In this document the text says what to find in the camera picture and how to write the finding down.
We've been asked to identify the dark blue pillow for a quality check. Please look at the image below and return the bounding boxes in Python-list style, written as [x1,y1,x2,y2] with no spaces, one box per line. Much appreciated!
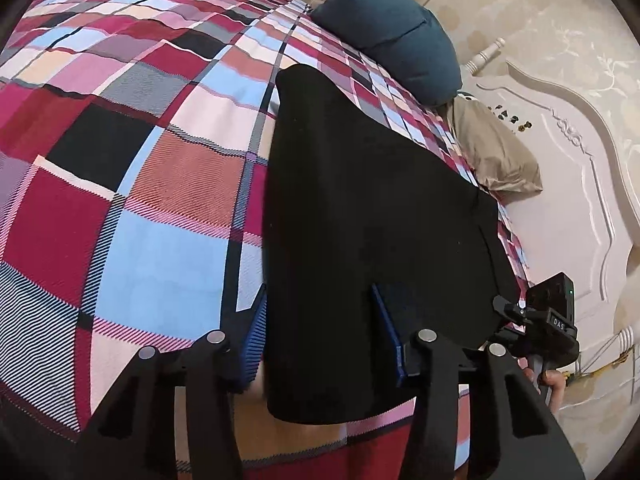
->
[309,0,464,107]

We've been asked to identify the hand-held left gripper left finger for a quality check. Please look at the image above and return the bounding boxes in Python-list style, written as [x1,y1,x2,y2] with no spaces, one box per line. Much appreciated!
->
[75,284,268,480]

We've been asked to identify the black pants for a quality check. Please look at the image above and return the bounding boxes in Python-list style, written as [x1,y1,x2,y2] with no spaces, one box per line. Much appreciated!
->
[262,62,532,427]

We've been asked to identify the beige pillow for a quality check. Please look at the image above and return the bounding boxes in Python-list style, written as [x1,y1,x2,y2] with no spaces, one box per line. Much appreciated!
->
[446,91,544,197]

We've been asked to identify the plaid checked blanket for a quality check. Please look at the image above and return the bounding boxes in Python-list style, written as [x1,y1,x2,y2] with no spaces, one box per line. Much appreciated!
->
[0,0,532,480]

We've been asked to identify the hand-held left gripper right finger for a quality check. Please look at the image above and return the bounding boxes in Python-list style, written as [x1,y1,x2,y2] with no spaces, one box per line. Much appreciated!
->
[371,283,586,480]

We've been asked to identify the person's right hand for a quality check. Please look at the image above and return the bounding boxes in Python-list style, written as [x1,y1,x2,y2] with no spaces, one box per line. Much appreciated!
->
[522,366,568,415]

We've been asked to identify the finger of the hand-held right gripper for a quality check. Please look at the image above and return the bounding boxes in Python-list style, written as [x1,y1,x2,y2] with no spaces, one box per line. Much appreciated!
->
[492,295,532,322]

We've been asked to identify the white carved headboard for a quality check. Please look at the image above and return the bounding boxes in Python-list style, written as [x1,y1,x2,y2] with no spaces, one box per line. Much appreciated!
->
[459,37,640,401]

